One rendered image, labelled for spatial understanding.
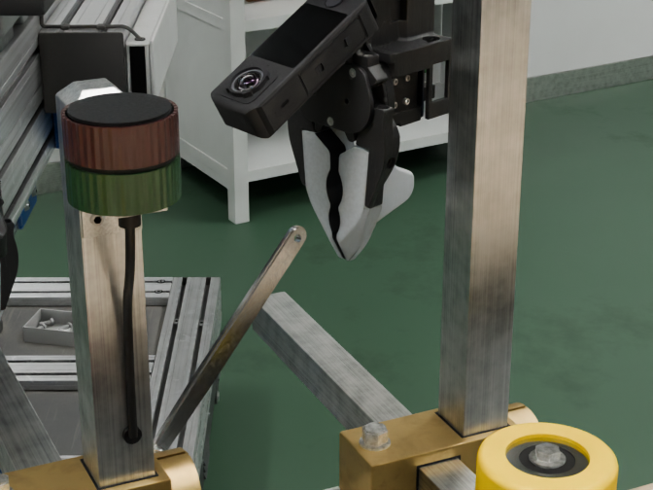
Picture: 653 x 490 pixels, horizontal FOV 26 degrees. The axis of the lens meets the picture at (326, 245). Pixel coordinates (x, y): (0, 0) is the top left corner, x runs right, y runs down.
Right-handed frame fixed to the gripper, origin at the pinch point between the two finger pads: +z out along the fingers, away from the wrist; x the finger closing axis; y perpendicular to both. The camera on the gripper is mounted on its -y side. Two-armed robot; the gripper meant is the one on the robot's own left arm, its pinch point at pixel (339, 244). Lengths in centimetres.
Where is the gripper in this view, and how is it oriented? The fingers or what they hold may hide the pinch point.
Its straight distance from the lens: 97.0
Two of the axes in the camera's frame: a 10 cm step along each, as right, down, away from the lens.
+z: 0.0, 9.2, 3.9
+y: 7.1, -2.8, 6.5
